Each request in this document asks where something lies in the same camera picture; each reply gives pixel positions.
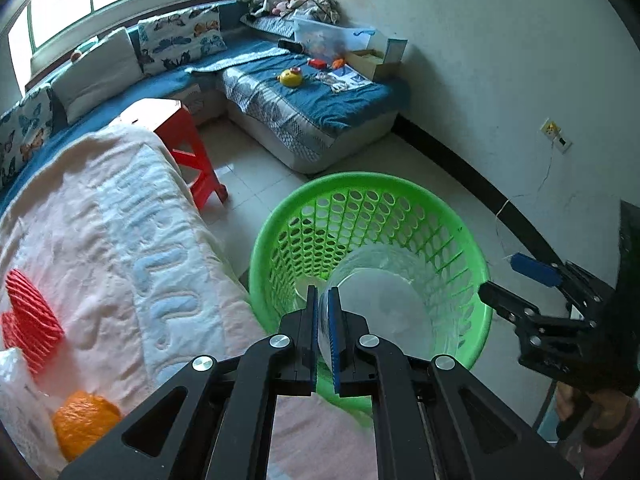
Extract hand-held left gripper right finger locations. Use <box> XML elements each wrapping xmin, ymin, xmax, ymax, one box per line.
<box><xmin>327</xmin><ymin>285</ymin><xmax>583</xmax><ymax>480</ymax></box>

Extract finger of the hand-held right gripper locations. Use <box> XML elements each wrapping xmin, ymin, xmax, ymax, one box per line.
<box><xmin>510</xmin><ymin>252</ymin><xmax>612</xmax><ymax>311</ymax></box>
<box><xmin>477</xmin><ymin>280</ymin><xmax>543</xmax><ymax>328</ymax></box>

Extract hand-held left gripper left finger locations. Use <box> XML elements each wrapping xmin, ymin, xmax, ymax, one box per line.
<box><xmin>57</xmin><ymin>285</ymin><xmax>321</xmax><ymax>480</ymax></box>

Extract clear plastic cup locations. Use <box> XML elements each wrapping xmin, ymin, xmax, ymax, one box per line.
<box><xmin>317</xmin><ymin>247</ymin><xmax>441</xmax><ymax>376</ymax></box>

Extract green plastic basket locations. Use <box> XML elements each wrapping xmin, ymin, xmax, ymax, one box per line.
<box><xmin>248</xmin><ymin>172</ymin><xmax>493</xmax><ymax>428</ymax></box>

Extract orange fruit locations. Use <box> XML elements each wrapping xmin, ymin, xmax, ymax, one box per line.
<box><xmin>52</xmin><ymin>391</ymin><xmax>123</xmax><ymax>462</ymax></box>

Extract red foam net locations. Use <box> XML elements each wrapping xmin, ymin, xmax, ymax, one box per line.
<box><xmin>1</xmin><ymin>269</ymin><xmax>65</xmax><ymax>376</ymax></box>

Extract white plastic wrap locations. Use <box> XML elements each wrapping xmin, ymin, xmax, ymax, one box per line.
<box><xmin>0</xmin><ymin>347</ymin><xmax>66</xmax><ymax>471</ymax></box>

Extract person's right forearm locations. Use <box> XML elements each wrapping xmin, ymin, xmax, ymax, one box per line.
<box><xmin>562</xmin><ymin>410</ymin><xmax>640</xmax><ymax>480</ymax></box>

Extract person's right hand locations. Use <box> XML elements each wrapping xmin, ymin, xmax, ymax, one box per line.
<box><xmin>555</xmin><ymin>382</ymin><xmax>633</xmax><ymax>448</ymax></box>

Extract blue covered sofa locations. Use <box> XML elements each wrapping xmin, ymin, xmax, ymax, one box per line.
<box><xmin>0</xmin><ymin>0</ymin><xmax>411</xmax><ymax>201</ymax></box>

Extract red plastic stool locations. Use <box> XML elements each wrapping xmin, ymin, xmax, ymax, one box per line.
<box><xmin>109</xmin><ymin>99</ymin><xmax>228</xmax><ymax>211</ymax></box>

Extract open cardboard box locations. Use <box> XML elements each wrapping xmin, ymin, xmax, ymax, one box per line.
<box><xmin>345</xmin><ymin>37</ymin><xmax>408</xmax><ymax>81</ymax></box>

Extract printed paper sheets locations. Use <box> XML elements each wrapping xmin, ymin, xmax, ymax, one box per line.
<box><xmin>314</xmin><ymin>67</ymin><xmax>373</xmax><ymax>94</ymax></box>

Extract clear storage box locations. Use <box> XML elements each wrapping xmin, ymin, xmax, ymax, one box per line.
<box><xmin>292</xmin><ymin>15</ymin><xmax>376</xmax><ymax>58</ymax></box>

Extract butterfly print pillow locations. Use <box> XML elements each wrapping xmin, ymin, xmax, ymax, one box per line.
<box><xmin>137</xmin><ymin>4</ymin><xmax>228</xmax><ymax>78</ymax></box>
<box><xmin>0</xmin><ymin>85</ymin><xmax>56</xmax><ymax>191</ymax></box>

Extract pile of stuffed toys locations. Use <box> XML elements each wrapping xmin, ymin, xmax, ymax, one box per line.
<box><xmin>272</xmin><ymin>0</ymin><xmax>341</xmax><ymax>23</ymax></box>

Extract grey pillow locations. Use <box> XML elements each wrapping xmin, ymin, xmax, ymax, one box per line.
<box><xmin>50</xmin><ymin>27</ymin><xmax>143</xmax><ymax>123</ymax></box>

